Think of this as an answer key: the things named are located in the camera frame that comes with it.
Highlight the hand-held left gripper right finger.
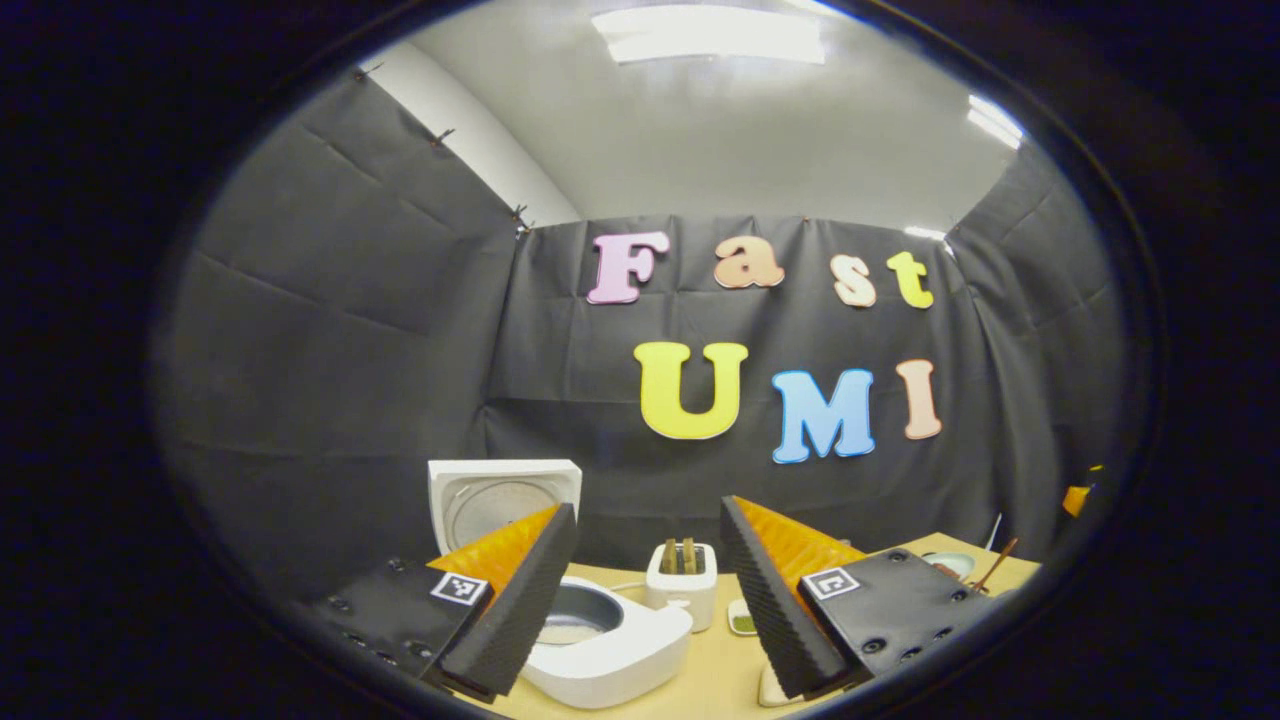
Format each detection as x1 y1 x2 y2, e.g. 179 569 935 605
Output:
720 495 986 701

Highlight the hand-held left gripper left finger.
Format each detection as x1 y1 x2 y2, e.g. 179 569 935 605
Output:
300 502 579 701

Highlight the brown wooden spoon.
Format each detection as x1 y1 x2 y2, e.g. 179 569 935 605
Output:
972 538 1020 594

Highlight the white rice cooker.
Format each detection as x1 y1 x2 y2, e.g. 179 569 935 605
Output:
428 459 693 710

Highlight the white toaster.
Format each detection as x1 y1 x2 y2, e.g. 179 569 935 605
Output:
645 538 719 633

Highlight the black backdrop cloth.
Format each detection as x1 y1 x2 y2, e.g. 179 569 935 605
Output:
150 68 1126 601

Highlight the small ceiling light panel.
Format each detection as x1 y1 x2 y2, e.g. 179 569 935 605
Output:
966 94 1024 152

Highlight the large ceiling light panel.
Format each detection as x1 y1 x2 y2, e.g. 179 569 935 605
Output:
592 5 827 65

